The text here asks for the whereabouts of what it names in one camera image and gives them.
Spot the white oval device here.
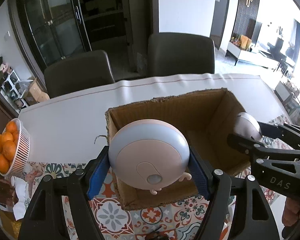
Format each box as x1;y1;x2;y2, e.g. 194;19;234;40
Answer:
234;112;262;142

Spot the pink round night light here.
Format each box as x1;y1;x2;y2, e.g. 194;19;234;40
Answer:
108;119;192;195

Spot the black smart watch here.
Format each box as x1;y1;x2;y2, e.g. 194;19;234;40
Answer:
145;226;169;240

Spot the right hand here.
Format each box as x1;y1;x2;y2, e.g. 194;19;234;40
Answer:
282;197;300;227

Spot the patterned tile table runner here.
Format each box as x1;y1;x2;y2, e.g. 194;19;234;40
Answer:
19;113;300;239

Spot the brown cardboard box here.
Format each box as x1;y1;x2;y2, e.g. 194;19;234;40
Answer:
105;88;250;211

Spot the patterned cloth pouch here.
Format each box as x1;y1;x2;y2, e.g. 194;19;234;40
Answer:
10;163;43;221

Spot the white fruit basket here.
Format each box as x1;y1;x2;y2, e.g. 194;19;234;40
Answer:
0;118;31;177

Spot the orange fruit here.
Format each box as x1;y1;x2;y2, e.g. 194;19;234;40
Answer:
0;154;10;174
2;140;17;161
5;121;18;133

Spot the dark chair left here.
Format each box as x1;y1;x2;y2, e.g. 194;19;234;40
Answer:
44;50;115;98

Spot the dark chair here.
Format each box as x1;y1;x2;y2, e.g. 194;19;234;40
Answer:
147;33;215;77
44;50;115;98

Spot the dark chair right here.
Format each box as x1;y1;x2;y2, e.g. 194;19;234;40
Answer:
147;33;215;77

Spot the white shoe shelf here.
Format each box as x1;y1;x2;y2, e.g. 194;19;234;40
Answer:
1;70;28;113

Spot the black glass sliding door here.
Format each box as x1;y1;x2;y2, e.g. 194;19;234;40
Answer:
7;0;159;83

